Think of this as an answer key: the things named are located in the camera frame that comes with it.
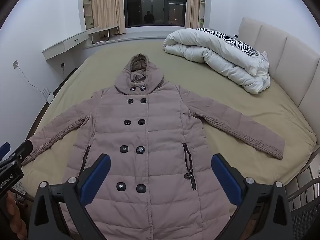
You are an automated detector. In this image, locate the mauve hooded padded coat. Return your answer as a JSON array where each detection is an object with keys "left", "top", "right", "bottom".
[{"left": 21, "top": 53, "right": 286, "bottom": 240}]

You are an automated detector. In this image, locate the white duvet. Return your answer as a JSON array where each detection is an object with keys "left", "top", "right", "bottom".
[{"left": 163, "top": 28, "right": 271, "bottom": 95}]

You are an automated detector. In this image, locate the white wall shelf unit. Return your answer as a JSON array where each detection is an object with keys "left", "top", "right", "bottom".
[
  {"left": 82, "top": 0, "right": 95, "bottom": 30},
  {"left": 199, "top": 0, "right": 212, "bottom": 28}
]

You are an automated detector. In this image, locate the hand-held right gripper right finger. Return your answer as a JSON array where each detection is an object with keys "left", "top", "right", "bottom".
[{"left": 211, "top": 154, "right": 293, "bottom": 240}]

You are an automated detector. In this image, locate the thin wall cable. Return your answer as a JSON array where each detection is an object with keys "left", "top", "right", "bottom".
[{"left": 16, "top": 66, "right": 50, "bottom": 98}]

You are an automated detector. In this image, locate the white router with antennas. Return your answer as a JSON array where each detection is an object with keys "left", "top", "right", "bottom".
[{"left": 41, "top": 88, "right": 55, "bottom": 103}]

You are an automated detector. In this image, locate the bed with olive sheet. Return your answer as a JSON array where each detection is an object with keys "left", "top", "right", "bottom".
[{"left": 21, "top": 41, "right": 320, "bottom": 210}]

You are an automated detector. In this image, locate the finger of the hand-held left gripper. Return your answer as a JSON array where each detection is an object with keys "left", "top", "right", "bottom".
[
  {"left": 0, "top": 140, "right": 33, "bottom": 167},
  {"left": 0, "top": 142, "right": 11, "bottom": 160}
]

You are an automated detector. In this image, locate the beige curtain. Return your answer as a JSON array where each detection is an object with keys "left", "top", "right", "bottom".
[
  {"left": 184, "top": 0, "right": 202, "bottom": 29},
  {"left": 90, "top": 0, "right": 126, "bottom": 36}
]

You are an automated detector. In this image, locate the beige padded headboard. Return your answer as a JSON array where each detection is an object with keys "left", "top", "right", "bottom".
[{"left": 239, "top": 17, "right": 320, "bottom": 145}]

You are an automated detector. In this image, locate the zebra striped pillow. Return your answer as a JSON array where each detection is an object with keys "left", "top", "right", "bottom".
[{"left": 196, "top": 27, "right": 260, "bottom": 56}]

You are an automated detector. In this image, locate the metal mesh chair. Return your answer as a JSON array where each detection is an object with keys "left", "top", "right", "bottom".
[{"left": 285, "top": 177, "right": 320, "bottom": 240}]

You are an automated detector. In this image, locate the white floating desk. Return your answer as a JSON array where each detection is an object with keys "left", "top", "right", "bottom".
[{"left": 42, "top": 25, "right": 119, "bottom": 61}]

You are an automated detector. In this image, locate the person's left hand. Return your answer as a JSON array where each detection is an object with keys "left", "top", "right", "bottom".
[{"left": 4, "top": 192, "right": 28, "bottom": 233}]

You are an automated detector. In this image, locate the metal frame chair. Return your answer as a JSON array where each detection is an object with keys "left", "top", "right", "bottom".
[{"left": 90, "top": 27, "right": 119, "bottom": 45}]

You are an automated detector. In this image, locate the dark window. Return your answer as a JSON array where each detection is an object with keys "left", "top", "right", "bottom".
[{"left": 124, "top": 0, "right": 188, "bottom": 28}]

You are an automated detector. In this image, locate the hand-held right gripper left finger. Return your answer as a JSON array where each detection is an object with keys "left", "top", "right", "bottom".
[{"left": 27, "top": 153, "right": 112, "bottom": 240}]

